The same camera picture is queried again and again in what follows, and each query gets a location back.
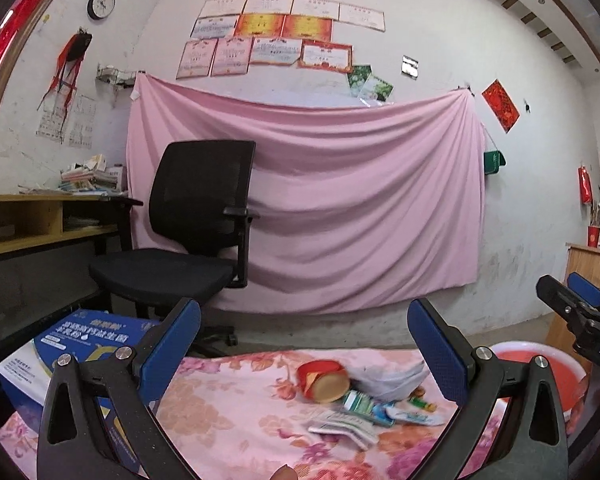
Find red tassel decoration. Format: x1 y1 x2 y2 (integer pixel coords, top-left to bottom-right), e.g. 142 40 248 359
39 32 93 111

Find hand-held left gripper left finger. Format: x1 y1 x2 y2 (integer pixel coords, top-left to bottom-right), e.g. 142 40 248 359
36 297 203 480

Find red paper cup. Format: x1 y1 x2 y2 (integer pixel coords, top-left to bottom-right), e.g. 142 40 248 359
296 359 352 405

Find blue cardboard box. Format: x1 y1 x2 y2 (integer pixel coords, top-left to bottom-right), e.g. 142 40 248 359
0 310 163 478

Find round wall clock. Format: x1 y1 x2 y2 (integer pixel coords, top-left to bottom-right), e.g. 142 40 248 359
87 0 116 21

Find group of wall certificates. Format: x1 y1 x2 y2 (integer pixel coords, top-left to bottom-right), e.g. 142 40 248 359
176 0 386 80

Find pink floral table cloth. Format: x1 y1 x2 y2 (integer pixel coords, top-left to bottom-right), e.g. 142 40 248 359
0 347 511 480

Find stack of books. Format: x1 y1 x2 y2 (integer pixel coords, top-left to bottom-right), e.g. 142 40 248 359
60 154 128 195

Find red window frame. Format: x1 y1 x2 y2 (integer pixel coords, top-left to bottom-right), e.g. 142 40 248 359
0 0 76 136

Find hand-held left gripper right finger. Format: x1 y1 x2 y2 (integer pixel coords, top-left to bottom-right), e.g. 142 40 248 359
406 297 570 480

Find green paper packet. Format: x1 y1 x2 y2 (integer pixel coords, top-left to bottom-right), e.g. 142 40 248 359
341 390 381 418

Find white plastic bag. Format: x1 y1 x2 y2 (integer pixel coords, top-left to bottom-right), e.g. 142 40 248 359
347 357 428 403

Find white paper sachets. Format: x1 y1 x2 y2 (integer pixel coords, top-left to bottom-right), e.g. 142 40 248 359
307 410 381 450

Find red plastic bucket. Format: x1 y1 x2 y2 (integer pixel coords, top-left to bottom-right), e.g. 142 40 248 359
490 341 589 427

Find black office chair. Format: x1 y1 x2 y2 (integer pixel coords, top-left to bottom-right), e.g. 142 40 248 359
89 140 261 358

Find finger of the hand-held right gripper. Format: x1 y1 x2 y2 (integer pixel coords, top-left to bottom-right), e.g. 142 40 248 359
536 274 597 333
566 272 600 313

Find white toothpaste tube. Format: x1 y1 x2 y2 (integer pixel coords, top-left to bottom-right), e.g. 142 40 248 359
385 405 451 426

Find wire wall shelf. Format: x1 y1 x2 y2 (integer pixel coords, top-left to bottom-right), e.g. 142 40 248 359
96 62 137 92

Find green landscape photo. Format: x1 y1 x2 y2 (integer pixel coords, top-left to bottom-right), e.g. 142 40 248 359
347 64 372 96
360 75 395 103

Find wooden counter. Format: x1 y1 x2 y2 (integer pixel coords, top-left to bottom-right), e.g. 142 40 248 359
547 242 600 361

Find yellow wooden desk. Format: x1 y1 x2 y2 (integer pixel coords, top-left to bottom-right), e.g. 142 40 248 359
0 192 145 311

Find paper wall calendar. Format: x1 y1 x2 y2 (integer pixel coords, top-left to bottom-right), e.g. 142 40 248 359
36 94 97 150

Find red hanging ornament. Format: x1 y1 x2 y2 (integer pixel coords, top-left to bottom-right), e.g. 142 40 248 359
577 164 594 206

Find green hanging bag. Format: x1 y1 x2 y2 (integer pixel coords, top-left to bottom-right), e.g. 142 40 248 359
482 150 507 176

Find red wall poster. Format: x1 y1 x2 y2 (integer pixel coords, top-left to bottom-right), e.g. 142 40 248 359
481 79 521 133

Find blue snack packet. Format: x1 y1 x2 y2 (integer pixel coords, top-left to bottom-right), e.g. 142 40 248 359
372 402 396 428

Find pink hanging sheet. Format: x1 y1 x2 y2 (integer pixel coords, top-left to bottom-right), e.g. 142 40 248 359
125 72 488 316

